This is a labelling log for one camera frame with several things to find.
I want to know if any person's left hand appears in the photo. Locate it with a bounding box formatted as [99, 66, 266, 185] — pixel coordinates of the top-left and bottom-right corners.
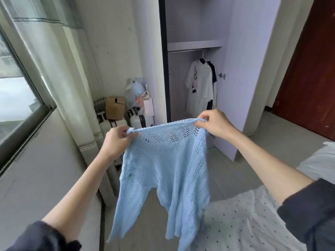
[99, 124, 138, 165]

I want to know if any person's right hand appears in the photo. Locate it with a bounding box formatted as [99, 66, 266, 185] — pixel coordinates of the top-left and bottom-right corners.
[195, 108, 240, 144]

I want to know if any cream printed t-shirt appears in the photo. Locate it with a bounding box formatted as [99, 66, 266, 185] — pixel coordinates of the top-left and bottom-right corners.
[184, 58, 216, 119]

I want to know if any black garment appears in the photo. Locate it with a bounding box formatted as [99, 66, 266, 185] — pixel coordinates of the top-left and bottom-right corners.
[199, 58, 218, 111]

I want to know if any light blue knit sweater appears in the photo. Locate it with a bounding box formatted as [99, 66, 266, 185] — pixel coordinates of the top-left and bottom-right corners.
[107, 118, 211, 251]

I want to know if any grey wardrobe shelf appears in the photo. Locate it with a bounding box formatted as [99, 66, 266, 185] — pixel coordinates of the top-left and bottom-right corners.
[167, 39, 224, 54]

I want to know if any grey wooden wardrobe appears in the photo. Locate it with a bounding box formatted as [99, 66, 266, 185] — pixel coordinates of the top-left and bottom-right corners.
[133, 0, 316, 162]

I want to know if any person's right forearm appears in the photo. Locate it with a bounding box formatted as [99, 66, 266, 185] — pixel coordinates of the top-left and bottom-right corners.
[229, 131, 315, 205]

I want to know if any person's left forearm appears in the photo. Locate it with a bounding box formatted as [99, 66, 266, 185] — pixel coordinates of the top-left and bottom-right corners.
[41, 153, 119, 243]

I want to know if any white dotted bed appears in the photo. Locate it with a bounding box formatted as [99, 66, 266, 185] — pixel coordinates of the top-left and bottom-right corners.
[189, 141, 335, 251]

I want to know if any person's black left sleeve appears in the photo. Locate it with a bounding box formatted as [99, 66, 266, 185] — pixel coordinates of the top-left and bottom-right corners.
[6, 220, 83, 251]

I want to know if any person's black sleeve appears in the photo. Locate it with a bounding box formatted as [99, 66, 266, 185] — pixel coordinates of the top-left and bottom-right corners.
[6, 220, 83, 251]
[276, 177, 335, 251]

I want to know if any person's black right sleeve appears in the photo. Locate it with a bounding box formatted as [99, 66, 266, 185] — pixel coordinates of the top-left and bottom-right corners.
[276, 177, 335, 251]

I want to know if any brown cardboard box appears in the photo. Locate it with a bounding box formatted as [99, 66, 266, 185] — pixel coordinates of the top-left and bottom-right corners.
[105, 96, 127, 122]

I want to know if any grey blue bag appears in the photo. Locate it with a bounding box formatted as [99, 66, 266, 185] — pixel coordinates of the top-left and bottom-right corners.
[124, 77, 151, 109]

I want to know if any striped beige curtain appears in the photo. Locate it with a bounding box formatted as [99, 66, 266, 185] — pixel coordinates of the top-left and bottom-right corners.
[0, 0, 122, 208]

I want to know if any red wooden room door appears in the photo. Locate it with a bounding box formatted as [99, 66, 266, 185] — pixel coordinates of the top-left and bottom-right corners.
[270, 0, 335, 142]

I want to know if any grey framed window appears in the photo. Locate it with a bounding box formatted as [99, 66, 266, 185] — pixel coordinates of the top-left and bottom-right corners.
[0, 29, 57, 172]

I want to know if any black door handle strip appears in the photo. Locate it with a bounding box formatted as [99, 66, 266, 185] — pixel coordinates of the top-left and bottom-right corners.
[158, 0, 172, 124]

